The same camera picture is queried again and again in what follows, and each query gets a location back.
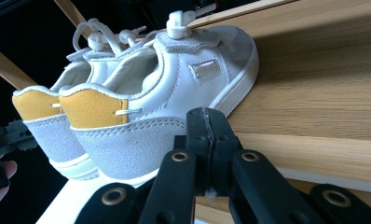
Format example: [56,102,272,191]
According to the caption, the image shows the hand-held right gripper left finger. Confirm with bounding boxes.
[137,106,213,224]

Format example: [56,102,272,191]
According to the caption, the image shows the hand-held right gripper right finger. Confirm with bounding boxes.
[205,106,328,224]

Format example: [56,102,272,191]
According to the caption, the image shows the white sneaker yellow heel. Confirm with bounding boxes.
[11,18,148,182]
[58,10,261,189]

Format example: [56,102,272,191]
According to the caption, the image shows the three-tier wooden shoe rack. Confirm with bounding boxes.
[0,0,371,224]

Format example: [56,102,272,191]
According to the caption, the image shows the white table sheet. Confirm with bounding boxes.
[35,167,371,224]

